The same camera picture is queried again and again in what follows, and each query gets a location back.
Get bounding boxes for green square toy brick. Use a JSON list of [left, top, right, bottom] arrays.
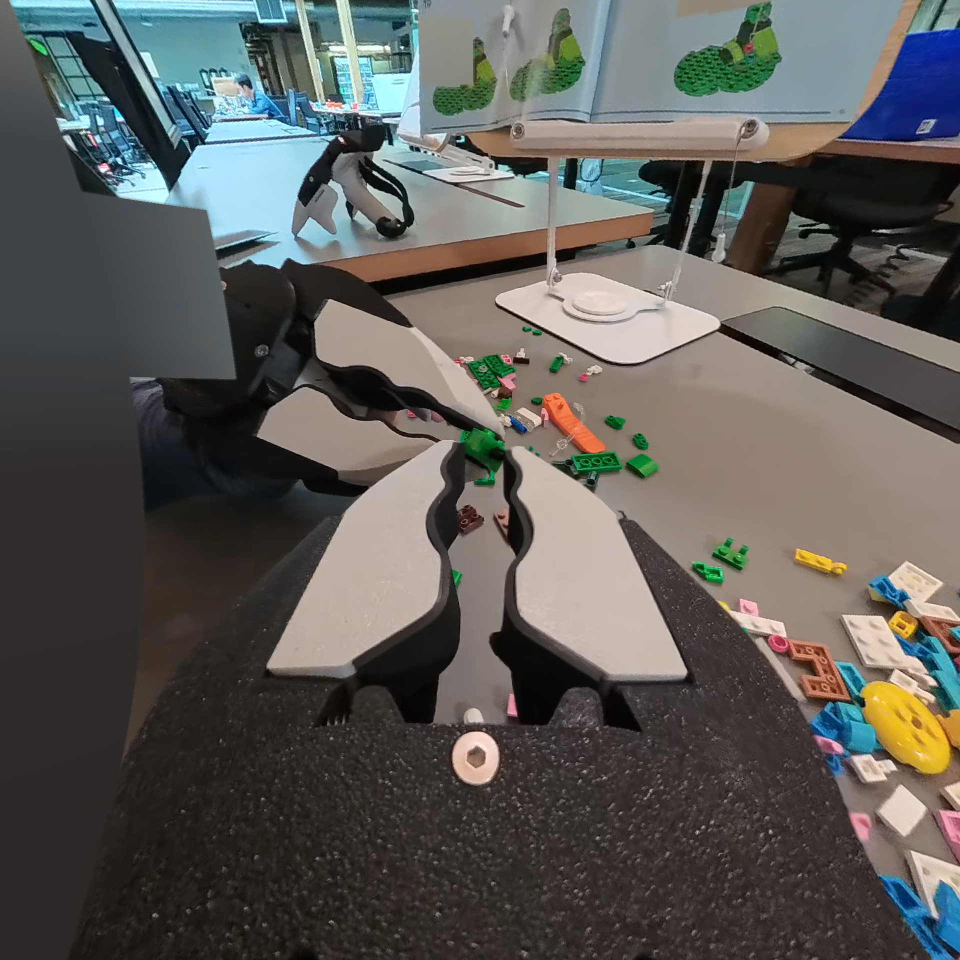
[[461, 426, 507, 481]]

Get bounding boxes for white acrylic stand base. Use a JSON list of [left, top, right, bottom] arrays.
[[495, 116, 770, 366]]

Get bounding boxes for black office chair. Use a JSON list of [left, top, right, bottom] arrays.
[[637, 157, 751, 249], [765, 161, 960, 301]]

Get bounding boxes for spare hand-held gripper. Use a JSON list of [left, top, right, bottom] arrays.
[[291, 123, 416, 241]]

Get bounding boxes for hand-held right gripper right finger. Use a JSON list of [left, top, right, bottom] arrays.
[[491, 447, 690, 727]]

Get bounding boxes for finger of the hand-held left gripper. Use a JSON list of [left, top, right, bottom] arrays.
[[255, 386, 470, 489], [311, 298, 505, 436]]

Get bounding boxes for grey wooden-edged table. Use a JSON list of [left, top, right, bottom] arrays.
[[168, 138, 655, 282]]

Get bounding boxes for scatter of green toy bricks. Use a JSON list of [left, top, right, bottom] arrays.
[[453, 326, 751, 590]]

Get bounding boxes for blue storage bin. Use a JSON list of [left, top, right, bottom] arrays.
[[840, 28, 960, 144]]

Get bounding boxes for pile of colourful toy bricks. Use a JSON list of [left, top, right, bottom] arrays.
[[716, 547, 960, 960]]

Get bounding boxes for instruction booklet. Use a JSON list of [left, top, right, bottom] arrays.
[[417, 0, 909, 132]]

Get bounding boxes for orange brick separator tool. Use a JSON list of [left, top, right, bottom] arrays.
[[541, 392, 606, 455]]

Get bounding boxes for wooden support post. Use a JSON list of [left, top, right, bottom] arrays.
[[727, 180, 800, 275]]

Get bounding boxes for black table cable cover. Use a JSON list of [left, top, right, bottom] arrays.
[[720, 306, 960, 432]]

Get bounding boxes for wooden book stand board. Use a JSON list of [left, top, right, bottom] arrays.
[[465, 0, 924, 162]]

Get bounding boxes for long wooden-edged table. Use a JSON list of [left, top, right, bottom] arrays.
[[817, 138, 960, 162]]

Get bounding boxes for large screen on stand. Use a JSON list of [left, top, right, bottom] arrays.
[[67, 0, 192, 189]]

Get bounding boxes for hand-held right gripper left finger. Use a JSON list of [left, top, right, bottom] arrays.
[[266, 441, 466, 725]]

